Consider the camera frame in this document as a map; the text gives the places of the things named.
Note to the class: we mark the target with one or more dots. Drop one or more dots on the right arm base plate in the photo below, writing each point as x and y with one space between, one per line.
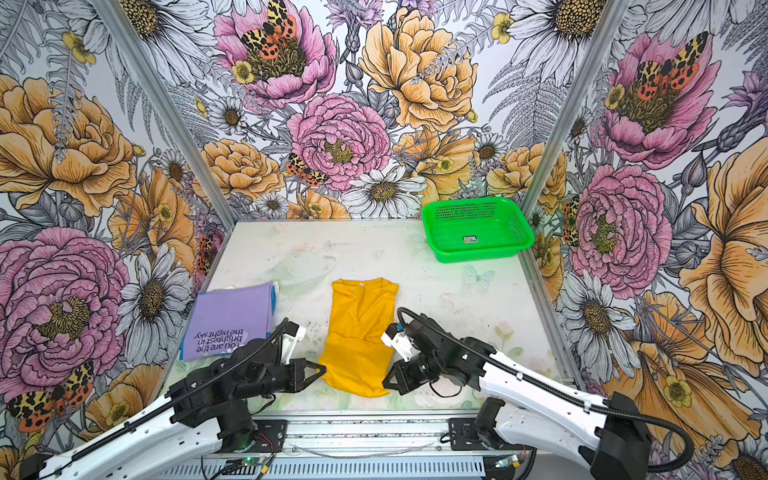
463 435

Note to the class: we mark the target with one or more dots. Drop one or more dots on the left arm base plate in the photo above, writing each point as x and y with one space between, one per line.
264 435

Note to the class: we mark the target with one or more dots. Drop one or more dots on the aluminium front rail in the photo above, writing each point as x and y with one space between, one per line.
347 437

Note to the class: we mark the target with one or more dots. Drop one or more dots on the folded purple t-shirt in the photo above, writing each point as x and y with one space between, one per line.
226 319

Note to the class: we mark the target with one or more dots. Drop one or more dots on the yellow t-shirt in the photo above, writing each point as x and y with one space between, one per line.
356 358

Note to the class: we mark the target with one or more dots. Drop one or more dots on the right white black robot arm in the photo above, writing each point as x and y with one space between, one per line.
521 407

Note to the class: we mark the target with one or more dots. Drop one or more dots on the left aluminium corner post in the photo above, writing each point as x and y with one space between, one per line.
119 26

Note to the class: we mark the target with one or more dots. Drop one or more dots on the aluminium corner post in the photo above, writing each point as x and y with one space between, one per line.
600 44
119 26

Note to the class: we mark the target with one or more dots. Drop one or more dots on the green plastic basket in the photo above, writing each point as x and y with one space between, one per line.
476 229

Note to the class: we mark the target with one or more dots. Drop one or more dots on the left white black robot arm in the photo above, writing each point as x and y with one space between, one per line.
206 412

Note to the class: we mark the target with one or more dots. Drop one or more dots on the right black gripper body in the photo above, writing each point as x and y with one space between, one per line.
435 365

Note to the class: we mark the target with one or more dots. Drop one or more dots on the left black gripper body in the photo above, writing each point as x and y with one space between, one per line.
280 377

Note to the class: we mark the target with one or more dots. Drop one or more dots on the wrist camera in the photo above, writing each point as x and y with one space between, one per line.
292 335
396 338

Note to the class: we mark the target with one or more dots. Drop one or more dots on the right aluminium corner post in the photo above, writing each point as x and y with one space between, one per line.
600 44

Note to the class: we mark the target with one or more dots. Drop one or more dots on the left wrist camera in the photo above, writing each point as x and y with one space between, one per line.
292 335

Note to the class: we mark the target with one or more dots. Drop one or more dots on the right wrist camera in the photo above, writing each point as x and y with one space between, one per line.
396 338

